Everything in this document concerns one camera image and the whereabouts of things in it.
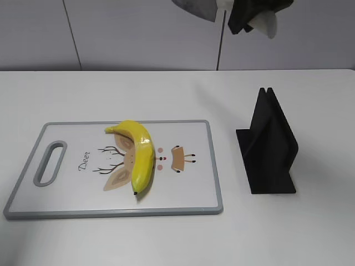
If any white grey-rimmed cutting board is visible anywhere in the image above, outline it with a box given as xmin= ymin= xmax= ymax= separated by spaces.
xmin=3 ymin=120 xmax=223 ymax=219

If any black knife stand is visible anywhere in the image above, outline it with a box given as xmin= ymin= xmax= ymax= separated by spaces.
xmin=236 ymin=88 xmax=298 ymax=194

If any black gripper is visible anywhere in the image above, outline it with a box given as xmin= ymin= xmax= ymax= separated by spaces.
xmin=228 ymin=0 xmax=293 ymax=35

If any white-handled kitchen knife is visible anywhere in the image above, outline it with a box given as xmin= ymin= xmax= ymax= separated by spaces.
xmin=173 ymin=1 xmax=276 ymax=39

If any yellow plastic banana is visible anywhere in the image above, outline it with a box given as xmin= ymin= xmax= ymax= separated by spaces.
xmin=105 ymin=120 xmax=155 ymax=195

